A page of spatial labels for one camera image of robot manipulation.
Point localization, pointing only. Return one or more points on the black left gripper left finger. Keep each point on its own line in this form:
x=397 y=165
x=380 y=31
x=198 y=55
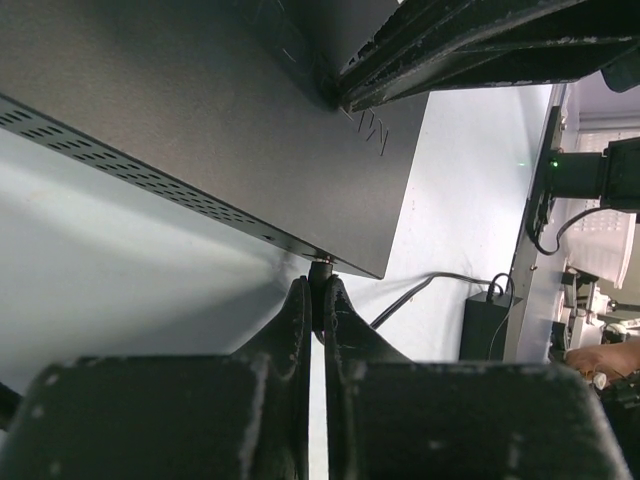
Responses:
x=237 y=416

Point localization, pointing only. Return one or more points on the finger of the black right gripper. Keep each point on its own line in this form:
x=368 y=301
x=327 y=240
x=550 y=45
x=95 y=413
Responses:
x=422 y=33
x=507 y=60

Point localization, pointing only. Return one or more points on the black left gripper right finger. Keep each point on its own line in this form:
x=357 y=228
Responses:
x=389 y=417

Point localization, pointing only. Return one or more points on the black network switch box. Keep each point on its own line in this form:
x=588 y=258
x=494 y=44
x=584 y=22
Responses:
x=220 y=107

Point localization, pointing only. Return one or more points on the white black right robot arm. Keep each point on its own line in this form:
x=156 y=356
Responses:
x=610 y=177

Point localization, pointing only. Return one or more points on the black power adapter brick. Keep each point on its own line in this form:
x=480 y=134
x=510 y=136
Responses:
x=484 y=328

